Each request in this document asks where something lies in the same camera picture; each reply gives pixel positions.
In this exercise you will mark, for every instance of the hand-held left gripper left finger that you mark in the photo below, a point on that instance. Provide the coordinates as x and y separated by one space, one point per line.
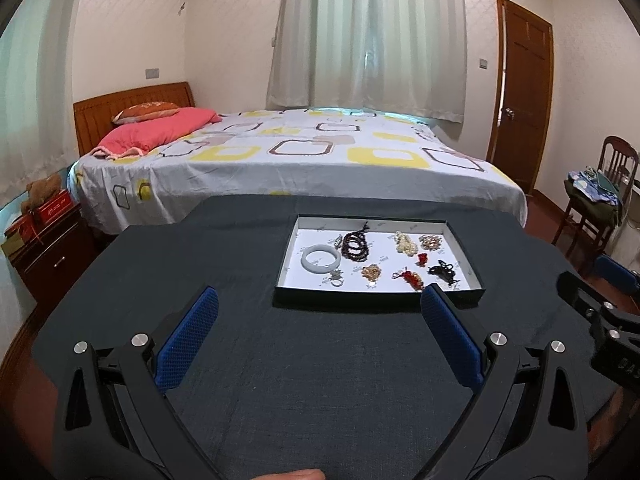
187 340

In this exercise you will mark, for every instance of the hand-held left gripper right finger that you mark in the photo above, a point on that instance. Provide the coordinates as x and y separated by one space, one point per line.
452 335

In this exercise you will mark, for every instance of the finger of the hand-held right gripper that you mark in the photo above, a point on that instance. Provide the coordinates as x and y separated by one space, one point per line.
580 292
617 272

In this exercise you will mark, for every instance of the red knot charm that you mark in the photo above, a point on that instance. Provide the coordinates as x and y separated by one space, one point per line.
411 277

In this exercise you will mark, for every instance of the green jewelry tray box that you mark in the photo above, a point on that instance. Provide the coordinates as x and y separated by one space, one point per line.
380 300

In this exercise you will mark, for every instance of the small red gold charm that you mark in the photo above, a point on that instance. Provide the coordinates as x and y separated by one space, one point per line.
422 259

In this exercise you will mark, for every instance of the white jade bangle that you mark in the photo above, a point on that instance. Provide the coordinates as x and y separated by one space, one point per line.
304 260

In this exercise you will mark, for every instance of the person's left hand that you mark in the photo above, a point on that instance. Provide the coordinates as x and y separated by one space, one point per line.
290 469

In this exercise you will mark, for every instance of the pile of clothes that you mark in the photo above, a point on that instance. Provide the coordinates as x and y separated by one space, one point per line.
595 200

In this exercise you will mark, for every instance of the dark grey tablecloth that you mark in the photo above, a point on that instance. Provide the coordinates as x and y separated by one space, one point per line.
300 360

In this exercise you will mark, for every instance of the wooden chair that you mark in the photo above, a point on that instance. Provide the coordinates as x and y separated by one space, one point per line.
620 152

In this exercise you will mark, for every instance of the small silver trinket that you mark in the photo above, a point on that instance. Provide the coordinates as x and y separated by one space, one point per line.
339 241

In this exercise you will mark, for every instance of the wooden nightstand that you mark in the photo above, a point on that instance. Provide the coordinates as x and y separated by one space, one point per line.
55 265

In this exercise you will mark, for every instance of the red gift box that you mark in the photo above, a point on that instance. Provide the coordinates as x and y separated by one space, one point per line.
55 209

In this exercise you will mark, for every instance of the bed with patterned sheet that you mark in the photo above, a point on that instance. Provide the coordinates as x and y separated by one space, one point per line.
300 170

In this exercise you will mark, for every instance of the brown teddy bear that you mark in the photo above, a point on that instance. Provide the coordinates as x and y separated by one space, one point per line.
42 190

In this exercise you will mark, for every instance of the wooden door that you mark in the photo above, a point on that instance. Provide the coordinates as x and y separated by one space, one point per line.
525 85

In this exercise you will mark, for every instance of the pink blanket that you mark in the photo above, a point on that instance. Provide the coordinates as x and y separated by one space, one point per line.
150 132

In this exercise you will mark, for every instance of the orange patterned pillow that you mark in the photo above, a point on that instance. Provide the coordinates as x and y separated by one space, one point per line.
145 111

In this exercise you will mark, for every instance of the wooden headboard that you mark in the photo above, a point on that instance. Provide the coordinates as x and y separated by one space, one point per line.
130 100

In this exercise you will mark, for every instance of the white curtain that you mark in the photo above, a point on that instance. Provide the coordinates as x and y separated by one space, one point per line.
370 35

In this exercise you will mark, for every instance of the wall socket plate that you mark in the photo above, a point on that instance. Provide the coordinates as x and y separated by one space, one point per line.
151 73

